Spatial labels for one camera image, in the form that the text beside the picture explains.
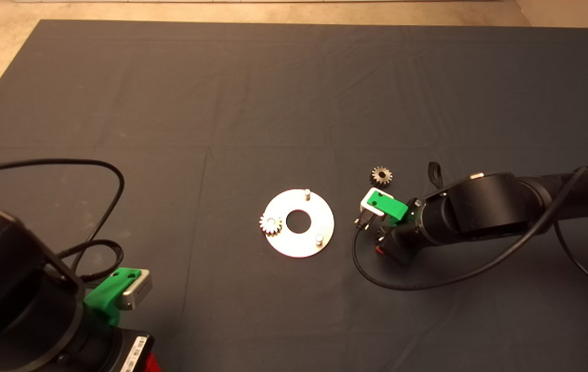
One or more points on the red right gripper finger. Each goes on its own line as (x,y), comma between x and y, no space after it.
(380,250)

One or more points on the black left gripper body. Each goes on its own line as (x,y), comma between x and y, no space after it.
(132,356)

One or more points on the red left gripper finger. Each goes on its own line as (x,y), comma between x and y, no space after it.
(152,366)

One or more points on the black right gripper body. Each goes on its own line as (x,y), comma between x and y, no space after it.
(402,247)

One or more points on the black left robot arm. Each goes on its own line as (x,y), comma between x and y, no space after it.
(10,289)

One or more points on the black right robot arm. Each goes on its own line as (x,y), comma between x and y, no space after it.
(485,206)

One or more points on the round metal carrier plate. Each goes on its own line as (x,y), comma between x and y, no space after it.
(319,222)

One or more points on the dark grey table cloth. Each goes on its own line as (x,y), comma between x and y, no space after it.
(294,93)

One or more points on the green right camera mount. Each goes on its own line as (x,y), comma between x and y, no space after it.
(389,206)

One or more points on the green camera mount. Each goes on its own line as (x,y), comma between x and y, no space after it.
(389,206)
(105,297)

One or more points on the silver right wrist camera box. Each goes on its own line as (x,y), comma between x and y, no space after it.
(365,201)

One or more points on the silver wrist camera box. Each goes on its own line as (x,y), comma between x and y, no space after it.
(365,201)
(138,293)

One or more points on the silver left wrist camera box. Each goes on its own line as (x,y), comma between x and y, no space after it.
(138,293)

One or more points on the green left camera mount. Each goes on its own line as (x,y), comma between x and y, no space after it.
(105,297)

